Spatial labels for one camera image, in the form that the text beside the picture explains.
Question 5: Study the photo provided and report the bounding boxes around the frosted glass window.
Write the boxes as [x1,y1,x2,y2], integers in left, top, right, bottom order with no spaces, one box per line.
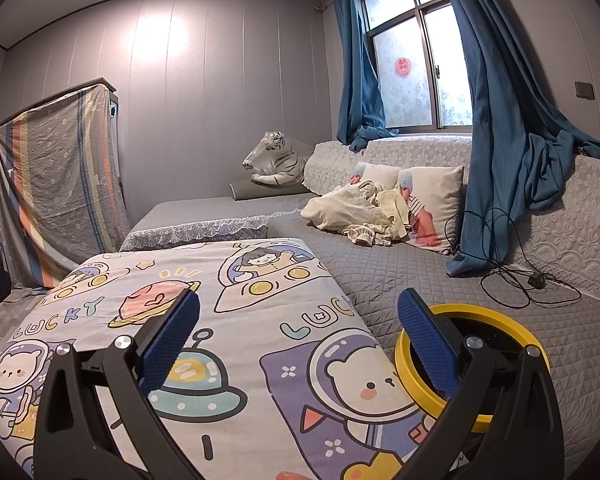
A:
[361,0,473,136]

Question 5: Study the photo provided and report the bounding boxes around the small baby print pillow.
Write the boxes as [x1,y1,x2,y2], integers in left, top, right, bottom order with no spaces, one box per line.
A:
[352,162,401,191]

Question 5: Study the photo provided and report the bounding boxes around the large baby print pillow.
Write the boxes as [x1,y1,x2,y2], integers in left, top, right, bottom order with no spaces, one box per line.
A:
[397,165,465,256]

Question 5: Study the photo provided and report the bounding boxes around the long blue curtain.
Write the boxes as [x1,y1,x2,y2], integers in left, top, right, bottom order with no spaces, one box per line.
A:
[437,0,600,277]

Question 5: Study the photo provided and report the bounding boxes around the grey lace trimmed bed cover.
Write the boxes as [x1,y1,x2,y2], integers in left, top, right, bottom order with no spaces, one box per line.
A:
[120,195,313,252]

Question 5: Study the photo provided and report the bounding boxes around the short blue curtain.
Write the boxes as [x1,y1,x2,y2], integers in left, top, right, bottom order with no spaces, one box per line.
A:
[330,0,400,153]

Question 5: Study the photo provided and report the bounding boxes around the striped cloth cover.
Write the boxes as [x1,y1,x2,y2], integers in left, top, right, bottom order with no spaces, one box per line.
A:
[0,82,133,288]

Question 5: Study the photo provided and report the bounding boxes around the grey bolster pillow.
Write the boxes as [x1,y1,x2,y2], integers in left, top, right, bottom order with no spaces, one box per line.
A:
[229,179,311,202]

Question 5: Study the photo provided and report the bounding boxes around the cream blanket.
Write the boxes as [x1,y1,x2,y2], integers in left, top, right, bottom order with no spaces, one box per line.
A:
[300,180,411,247]

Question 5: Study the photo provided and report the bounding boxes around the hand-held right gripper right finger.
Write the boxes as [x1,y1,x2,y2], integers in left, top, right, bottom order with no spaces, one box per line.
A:
[396,287,566,480]

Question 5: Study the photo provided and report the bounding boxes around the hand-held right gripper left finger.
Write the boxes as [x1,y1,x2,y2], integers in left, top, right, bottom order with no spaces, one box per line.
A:
[32,288,203,480]

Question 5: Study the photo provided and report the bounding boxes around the white tiger plush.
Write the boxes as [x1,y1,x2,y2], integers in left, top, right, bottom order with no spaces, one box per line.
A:
[243,131,313,188]

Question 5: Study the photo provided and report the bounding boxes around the black charger cable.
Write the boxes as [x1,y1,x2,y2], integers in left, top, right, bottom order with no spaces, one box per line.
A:
[442,208,583,311]

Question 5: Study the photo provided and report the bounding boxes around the cartoon printed blanket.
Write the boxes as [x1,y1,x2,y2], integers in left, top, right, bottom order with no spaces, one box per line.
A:
[0,238,486,480]

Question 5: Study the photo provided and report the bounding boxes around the yellow rimmed bin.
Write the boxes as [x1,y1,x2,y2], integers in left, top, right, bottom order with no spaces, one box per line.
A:
[394,303,551,456]

